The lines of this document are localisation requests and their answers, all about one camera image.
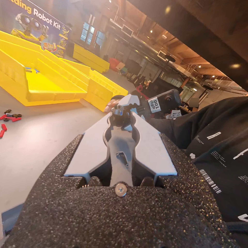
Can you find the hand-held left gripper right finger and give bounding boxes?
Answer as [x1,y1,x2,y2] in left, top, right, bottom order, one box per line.
[131,112,178,187]

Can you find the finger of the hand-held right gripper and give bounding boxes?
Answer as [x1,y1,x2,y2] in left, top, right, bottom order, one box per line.
[118,94,141,108]
[136,110,151,122]

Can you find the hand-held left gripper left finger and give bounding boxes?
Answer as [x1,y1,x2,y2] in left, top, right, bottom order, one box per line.
[64,112,113,187]

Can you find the black round toy lens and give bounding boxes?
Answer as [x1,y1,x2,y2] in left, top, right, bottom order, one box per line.
[111,105,136,132]

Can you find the grey curved brick panel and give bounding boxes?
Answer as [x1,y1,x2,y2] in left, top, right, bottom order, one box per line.
[115,151,130,168]

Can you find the person's right hand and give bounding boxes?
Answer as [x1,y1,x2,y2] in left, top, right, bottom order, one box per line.
[104,99,121,113]

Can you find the printed white paper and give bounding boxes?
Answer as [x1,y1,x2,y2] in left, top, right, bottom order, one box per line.
[166,109,182,119]

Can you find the yellow plastic storage bin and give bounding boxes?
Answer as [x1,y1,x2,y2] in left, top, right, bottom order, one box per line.
[0,30,90,107]
[56,57,129,112]

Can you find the stacked yellow bins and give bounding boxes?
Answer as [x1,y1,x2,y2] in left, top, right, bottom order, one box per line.
[73,44,110,73]

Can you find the paned window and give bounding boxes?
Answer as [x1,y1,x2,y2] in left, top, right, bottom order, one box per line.
[80,21,105,48]

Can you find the pile of small brick parts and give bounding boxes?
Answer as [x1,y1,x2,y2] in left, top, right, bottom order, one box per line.
[0,109,22,138]

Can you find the grey brick head assembly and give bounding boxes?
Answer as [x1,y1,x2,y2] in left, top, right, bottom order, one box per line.
[1,201,25,236]

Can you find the dark blue toy kit box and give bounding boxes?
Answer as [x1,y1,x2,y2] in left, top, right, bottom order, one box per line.
[0,0,72,58]

